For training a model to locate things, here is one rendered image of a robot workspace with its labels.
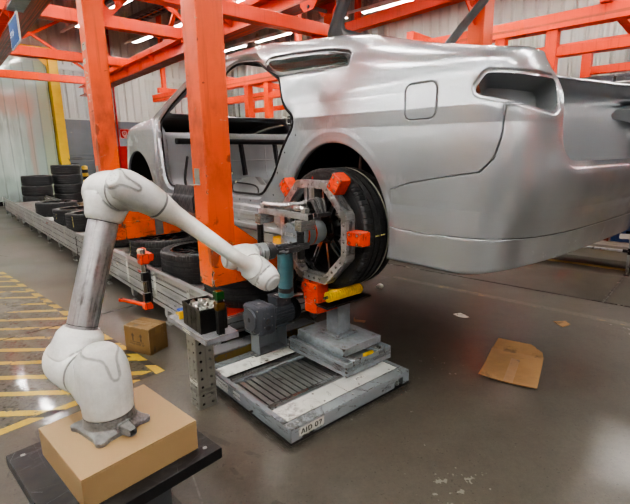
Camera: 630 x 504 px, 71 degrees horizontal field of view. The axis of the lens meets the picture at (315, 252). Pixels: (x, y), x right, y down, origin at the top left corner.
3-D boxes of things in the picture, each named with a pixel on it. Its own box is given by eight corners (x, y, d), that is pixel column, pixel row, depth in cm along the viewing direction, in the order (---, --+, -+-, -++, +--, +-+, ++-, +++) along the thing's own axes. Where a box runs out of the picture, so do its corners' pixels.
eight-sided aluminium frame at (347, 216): (355, 289, 225) (355, 181, 213) (346, 292, 220) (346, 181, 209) (290, 269, 265) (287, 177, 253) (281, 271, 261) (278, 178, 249)
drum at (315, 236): (328, 244, 235) (328, 218, 232) (297, 250, 222) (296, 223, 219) (311, 241, 246) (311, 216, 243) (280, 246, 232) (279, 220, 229)
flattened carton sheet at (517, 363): (545, 351, 282) (545, 346, 281) (536, 390, 236) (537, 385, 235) (495, 342, 297) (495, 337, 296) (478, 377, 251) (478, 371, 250)
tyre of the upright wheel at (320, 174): (369, 304, 255) (417, 207, 219) (339, 314, 240) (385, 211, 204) (304, 238, 291) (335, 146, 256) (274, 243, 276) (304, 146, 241)
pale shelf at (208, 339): (239, 336, 207) (238, 330, 207) (206, 347, 197) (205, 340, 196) (197, 313, 239) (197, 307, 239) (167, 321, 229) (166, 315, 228)
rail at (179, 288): (233, 332, 276) (231, 299, 271) (219, 336, 270) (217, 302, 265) (110, 264, 459) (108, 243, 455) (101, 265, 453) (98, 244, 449)
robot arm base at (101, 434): (106, 454, 130) (103, 438, 128) (68, 429, 142) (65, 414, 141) (159, 423, 144) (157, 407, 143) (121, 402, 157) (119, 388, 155)
